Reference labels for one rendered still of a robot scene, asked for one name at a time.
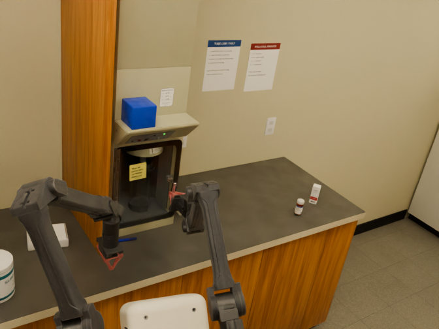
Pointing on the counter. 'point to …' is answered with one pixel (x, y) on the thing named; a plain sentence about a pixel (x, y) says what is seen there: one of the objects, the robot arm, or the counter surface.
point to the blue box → (138, 113)
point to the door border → (116, 175)
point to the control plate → (149, 137)
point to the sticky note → (137, 171)
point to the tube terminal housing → (136, 90)
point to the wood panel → (87, 99)
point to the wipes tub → (6, 276)
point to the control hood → (183, 123)
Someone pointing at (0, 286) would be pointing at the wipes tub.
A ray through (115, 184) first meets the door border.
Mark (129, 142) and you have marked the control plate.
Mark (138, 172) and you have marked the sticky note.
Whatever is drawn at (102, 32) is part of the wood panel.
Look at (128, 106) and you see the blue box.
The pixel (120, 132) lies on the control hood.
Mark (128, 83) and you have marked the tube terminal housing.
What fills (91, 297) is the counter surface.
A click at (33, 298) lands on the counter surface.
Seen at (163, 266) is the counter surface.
